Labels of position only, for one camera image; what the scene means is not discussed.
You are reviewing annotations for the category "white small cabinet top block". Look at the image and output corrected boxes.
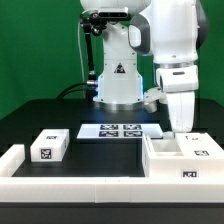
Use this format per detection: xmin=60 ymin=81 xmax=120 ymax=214
xmin=30 ymin=129 xmax=70 ymax=162

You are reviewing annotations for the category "black cable bundle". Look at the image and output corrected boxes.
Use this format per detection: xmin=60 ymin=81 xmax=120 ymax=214
xmin=55 ymin=79 xmax=100 ymax=100

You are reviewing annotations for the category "white thin cable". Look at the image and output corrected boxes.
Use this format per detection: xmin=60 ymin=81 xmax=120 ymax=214
xmin=77 ymin=9 xmax=88 ymax=99

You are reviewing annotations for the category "white cabinet body box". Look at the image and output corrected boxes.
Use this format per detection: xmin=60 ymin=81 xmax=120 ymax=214
xmin=142 ymin=135 xmax=224 ymax=178

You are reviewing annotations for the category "white U-shaped fence wall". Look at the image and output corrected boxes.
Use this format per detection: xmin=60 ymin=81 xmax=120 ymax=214
xmin=0 ymin=144 xmax=224 ymax=203

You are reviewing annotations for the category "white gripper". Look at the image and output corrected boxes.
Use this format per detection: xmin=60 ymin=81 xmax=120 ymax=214
xmin=166 ymin=91 xmax=195 ymax=133

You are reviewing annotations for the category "white marker base sheet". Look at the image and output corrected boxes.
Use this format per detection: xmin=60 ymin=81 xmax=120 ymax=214
xmin=77 ymin=124 xmax=163 ymax=139

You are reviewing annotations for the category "white cabinet door panel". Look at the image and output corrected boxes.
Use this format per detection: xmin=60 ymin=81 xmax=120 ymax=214
xmin=163 ymin=133 xmax=224 ymax=158

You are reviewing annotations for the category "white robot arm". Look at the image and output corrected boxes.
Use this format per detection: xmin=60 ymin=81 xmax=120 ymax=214
xmin=80 ymin=0 xmax=208 ymax=133

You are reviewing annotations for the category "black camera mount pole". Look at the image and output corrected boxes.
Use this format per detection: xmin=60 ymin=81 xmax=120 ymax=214
xmin=80 ymin=12 xmax=106 ymax=80

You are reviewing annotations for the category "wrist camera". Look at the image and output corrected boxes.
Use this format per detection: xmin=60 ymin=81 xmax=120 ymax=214
xmin=144 ymin=87 xmax=167 ymax=113

